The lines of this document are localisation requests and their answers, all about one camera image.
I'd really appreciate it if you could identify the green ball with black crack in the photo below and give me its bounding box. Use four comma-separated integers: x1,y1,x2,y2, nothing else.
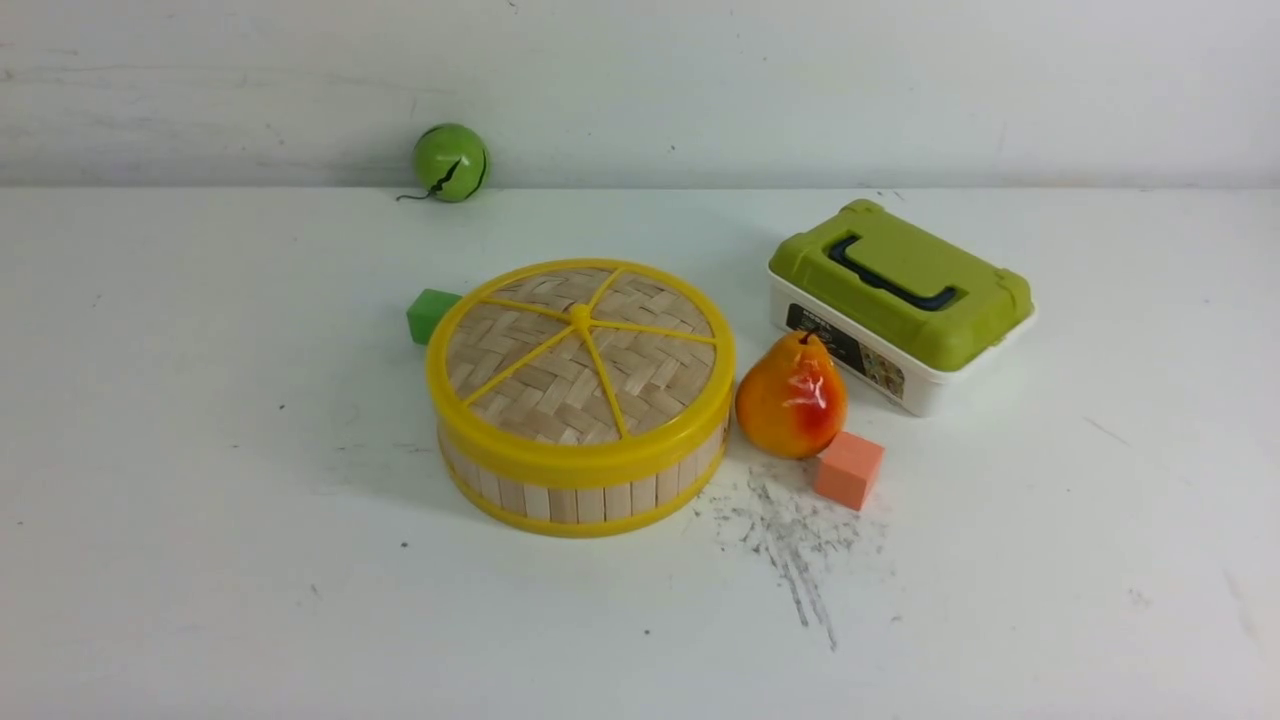
396,123,492,202

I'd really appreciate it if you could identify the green lidded white storage box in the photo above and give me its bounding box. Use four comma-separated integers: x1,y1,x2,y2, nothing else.
768,199,1037,416

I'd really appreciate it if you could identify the yellow woven bamboo steamer lid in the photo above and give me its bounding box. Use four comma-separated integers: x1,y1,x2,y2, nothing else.
425,258,736,489

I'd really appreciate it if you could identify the orange red toy pear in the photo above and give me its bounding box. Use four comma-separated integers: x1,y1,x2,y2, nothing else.
735,331,849,459

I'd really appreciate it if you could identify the yellow bamboo steamer basket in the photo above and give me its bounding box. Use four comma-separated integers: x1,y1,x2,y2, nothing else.
436,407,732,538

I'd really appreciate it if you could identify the green cube block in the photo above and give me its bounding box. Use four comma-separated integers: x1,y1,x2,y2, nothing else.
404,288,462,346

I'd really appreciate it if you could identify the salmon pink cube block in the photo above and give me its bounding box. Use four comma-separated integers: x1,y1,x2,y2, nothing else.
813,432,884,512

